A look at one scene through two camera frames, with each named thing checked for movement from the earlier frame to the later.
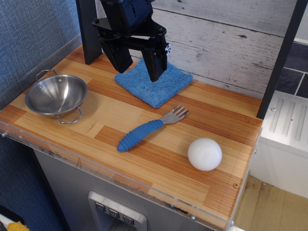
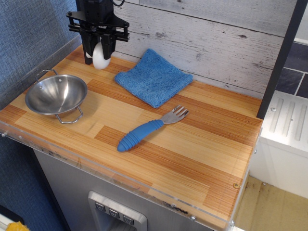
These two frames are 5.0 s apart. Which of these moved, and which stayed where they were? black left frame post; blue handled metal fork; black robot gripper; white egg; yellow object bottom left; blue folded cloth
Moved: white egg; black robot gripper
Stayed: blue handled metal fork; blue folded cloth; yellow object bottom left; black left frame post
